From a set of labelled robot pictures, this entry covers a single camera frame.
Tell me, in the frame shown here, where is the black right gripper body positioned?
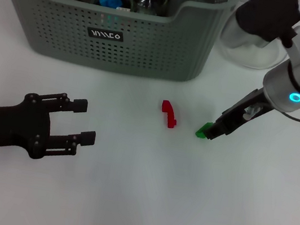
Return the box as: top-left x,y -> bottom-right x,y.
217,83 -> 279,143

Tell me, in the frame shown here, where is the green stepped toy block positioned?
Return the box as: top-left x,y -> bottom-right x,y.
194,120 -> 215,141

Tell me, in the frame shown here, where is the clear glass carafe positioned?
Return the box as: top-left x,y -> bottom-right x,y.
216,0 -> 297,74

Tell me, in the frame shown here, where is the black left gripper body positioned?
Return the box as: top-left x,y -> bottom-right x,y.
0,87 -> 57,162

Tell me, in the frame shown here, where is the grey-green perforated storage bin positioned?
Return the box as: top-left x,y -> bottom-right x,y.
0,0 -> 240,91

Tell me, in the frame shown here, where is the dark red curved toy block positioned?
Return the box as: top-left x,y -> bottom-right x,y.
158,99 -> 181,130

